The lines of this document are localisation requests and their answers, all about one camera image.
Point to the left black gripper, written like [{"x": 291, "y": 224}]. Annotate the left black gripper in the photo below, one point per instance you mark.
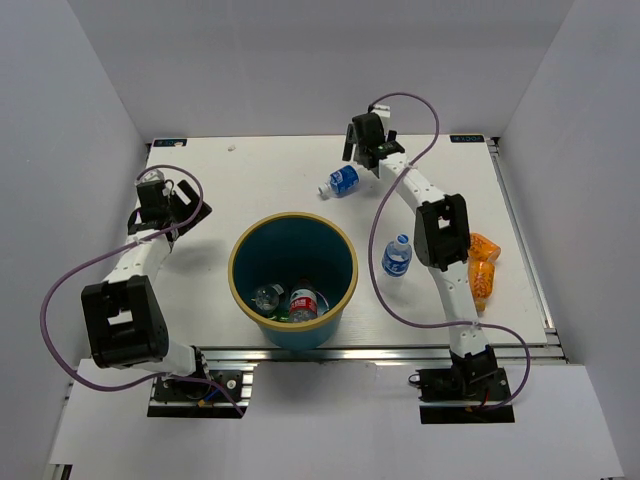
[{"x": 204, "y": 211}]

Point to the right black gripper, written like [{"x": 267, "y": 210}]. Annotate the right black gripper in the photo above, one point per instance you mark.
[{"x": 348, "y": 146}]

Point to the blue label bottle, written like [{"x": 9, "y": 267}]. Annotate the blue label bottle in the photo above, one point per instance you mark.
[
  {"x": 340, "y": 183},
  {"x": 395, "y": 263}
]

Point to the small pepsi label bottle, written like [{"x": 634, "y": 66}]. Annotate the small pepsi label bottle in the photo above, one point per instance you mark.
[{"x": 268, "y": 298}]

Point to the green plastic bottle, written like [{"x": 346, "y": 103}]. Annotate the green plastic bottle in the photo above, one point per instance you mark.
[{"x": 281, "y": 316}]

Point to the red label water bottle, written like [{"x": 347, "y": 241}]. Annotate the red label water bottle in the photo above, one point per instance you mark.
[{"x": 303, "y": 303}]

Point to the orange plastic bottle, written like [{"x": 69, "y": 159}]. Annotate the orange plastic bottle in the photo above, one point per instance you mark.
[{"x": 483, "y": 255}]

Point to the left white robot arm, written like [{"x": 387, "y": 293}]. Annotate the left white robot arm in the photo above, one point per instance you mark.
[{"x": 124, "y": 321}]

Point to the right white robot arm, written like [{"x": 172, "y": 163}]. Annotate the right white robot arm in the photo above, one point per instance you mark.
[{"x": 441, "y": 239}]

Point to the teal bin with yellow rim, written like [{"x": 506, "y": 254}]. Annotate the teal bin with yellow rim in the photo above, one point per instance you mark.
[{"x": 285, "y": 248}]

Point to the left blue table sticker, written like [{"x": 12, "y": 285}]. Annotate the left blue table sticker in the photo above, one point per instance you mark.
[{"x": 169, "y": 143}]

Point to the blue table sticker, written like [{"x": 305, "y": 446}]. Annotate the blue table sticker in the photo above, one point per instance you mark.
[
  {"x": 466, "y": 138},
  {"x": 169, "y": 143}
]

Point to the right blue table sticker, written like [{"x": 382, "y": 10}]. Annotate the right blue table sticker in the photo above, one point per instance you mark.
[{"x": 466, "y": 138}]

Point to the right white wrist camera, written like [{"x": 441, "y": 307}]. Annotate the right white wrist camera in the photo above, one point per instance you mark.
[{"x": 383, "y": 111}]

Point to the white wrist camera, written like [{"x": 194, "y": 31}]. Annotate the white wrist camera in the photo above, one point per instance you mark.
[
  {"x": 152, "y": 175},
  {"x": 383, "y": 111}
]

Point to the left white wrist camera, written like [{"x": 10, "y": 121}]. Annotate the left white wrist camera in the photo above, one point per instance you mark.
[{"x": 152, "y": 175}]

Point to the aluminium table frame rail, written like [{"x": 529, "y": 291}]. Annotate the aluminium table frame rail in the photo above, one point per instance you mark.
[{"x": 537, "y": 353}]

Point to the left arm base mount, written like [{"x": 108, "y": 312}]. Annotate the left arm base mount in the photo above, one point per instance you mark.
[{"x": 188, "y": 400}]

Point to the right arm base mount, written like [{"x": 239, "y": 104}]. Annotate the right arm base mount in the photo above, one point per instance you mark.
[{"x": 446, "y": 399}]

